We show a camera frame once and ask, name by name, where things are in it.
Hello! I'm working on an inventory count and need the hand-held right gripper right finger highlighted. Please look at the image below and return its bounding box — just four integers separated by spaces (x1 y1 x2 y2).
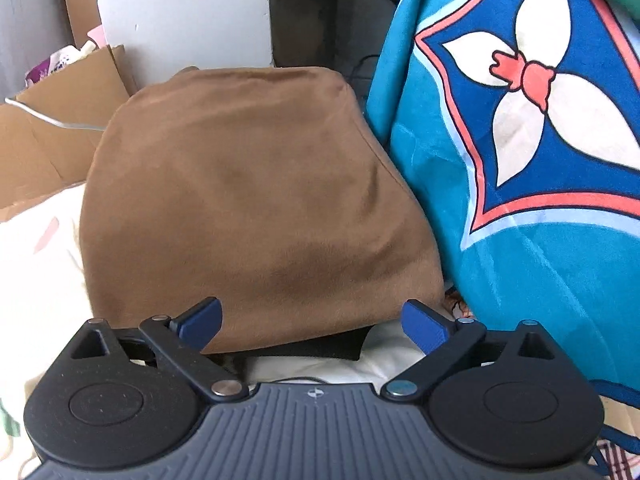
380 299 571 403

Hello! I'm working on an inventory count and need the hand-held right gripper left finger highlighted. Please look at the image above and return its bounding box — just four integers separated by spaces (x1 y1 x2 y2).
62 296 251 403

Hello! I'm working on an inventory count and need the brown printed t-shirt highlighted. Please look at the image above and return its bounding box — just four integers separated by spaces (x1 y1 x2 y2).
79 66 446 356

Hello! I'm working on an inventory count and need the folded black garment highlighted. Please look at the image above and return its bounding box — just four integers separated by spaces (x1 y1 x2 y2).
205 324 376 362

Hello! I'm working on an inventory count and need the cream bear-print bed sheet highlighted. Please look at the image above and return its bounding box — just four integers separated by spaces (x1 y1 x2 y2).
0 182 458 480

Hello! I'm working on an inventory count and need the teal printed bag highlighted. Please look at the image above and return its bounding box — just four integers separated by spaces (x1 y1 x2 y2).
364 0 640 480

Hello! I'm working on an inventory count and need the flattened cardboard box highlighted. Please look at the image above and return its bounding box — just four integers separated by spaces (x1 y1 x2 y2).
0 44 138 223

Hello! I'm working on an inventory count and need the purple and white packet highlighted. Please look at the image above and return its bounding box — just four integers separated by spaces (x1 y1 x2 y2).
24 46 86 88

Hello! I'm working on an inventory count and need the pink refill pouch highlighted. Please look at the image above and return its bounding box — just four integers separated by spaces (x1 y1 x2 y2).
82 25 107 55

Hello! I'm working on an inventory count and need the grey fabric bag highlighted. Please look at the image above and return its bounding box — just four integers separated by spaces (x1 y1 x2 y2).
270 0 416 96

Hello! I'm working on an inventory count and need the upright brown cardboard board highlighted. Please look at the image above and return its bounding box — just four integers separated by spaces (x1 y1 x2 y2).
59 0 103 48

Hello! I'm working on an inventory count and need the white cable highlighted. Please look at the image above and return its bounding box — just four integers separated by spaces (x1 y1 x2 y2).
5 97 106 133

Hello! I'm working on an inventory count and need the thin black cable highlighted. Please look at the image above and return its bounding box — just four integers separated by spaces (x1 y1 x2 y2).
347 54 381 83

